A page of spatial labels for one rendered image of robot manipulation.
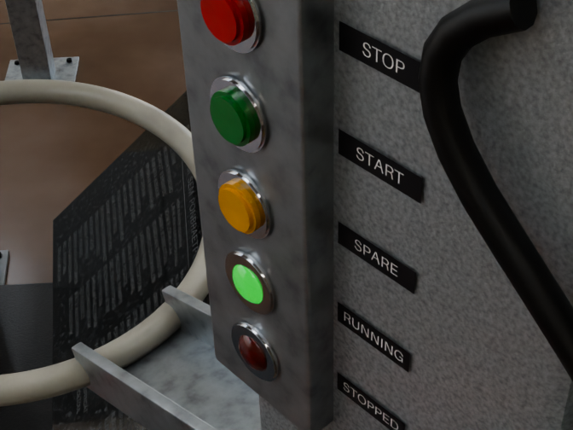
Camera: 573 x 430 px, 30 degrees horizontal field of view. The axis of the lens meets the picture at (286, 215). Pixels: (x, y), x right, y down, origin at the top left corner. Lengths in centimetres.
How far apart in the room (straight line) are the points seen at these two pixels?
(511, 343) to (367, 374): 11
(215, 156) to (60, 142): 239
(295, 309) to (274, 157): 9
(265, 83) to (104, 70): 271
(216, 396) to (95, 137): 193
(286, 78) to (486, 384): 15
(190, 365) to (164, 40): 226
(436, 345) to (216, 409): 53
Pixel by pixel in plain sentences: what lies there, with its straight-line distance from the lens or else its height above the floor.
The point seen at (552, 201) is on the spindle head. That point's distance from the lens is 38.
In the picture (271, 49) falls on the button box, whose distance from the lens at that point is 43.
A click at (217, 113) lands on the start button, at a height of 142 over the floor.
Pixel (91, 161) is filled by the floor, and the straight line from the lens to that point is 280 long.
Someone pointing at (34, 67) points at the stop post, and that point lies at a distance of 307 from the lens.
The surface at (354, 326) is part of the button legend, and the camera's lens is 51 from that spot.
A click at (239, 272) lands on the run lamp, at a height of 133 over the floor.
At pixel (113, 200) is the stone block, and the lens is 157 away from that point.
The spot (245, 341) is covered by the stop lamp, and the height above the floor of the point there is 128.
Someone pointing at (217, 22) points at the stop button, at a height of 147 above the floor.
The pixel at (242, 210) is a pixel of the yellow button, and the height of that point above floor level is 138.
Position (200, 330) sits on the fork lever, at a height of 91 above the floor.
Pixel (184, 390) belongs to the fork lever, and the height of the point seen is 91.
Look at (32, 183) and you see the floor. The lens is 277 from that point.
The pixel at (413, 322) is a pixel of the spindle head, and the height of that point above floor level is 135.
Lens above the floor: 169
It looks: 41 degrees down
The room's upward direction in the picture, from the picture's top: 2 degrees counter-clockwise
